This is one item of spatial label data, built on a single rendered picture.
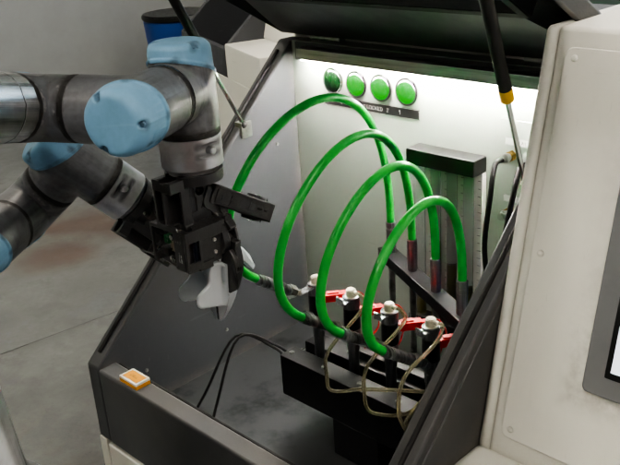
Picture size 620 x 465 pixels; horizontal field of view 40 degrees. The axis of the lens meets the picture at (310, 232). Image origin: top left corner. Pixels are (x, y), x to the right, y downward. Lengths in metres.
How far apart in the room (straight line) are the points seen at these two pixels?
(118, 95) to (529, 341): 0.64
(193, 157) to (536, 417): 0.58
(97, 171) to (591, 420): 0.72
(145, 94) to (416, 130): 0.76
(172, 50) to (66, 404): 2.48
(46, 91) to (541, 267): 0.66
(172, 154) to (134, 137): 0.13
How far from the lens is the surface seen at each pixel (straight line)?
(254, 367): 1.75
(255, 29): 4.61
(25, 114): 0.91
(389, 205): 1.52
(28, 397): 3.43
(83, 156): 1.14
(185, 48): 0.96
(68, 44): 8.12
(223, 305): 1.10
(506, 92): 1.15
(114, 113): 0.87
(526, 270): 1.18
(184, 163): 1.00
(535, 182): 1.16
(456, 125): 1.49
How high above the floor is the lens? 1.74
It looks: 23 degrees down
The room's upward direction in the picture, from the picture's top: 4 degrees counter-clockwise
